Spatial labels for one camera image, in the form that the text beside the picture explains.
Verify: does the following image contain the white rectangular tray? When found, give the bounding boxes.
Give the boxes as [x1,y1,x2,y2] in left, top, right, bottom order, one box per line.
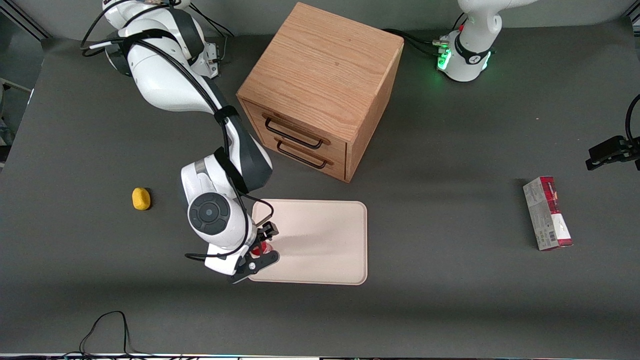
[247,199,369,286]

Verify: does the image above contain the black looped table cable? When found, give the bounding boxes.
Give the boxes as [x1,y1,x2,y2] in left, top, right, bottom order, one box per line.
[62,311,151,359]

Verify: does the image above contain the wooden two-drawer cabinet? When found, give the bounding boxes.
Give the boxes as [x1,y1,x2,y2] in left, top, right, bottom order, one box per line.
[236,2,405,184]

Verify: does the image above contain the wooden drawer with black handle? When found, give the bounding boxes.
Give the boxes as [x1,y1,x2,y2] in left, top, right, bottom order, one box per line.
[242,99,349,162]
[260,127,348,183]

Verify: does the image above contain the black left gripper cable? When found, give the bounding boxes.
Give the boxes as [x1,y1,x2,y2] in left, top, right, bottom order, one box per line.
[625,94,640,143]

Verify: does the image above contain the yellow lemon toy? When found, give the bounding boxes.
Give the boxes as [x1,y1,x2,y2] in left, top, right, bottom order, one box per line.
[131,187,152,211]

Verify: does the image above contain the red and white carton box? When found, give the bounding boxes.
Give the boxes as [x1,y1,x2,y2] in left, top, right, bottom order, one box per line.
[522,175,574,252]

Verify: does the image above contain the black left arm base cables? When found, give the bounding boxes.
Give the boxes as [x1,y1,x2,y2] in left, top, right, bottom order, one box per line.
[382,27,451,57]

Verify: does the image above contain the black right arm base cables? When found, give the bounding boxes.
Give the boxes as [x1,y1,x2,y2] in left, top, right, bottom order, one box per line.
[190,4,236,63]

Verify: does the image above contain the black arm base cables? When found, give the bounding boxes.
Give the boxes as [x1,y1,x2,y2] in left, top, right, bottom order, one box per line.
[190,4,236,63]
[382,27,451,57]

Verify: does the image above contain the black cable along right arm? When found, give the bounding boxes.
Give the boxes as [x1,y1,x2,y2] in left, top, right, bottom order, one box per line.
[81,0,275,262]

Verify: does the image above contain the black wire drawer handle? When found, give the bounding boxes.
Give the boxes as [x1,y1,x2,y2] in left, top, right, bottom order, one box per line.
[276,140,329,169]
[264,116,325,150]

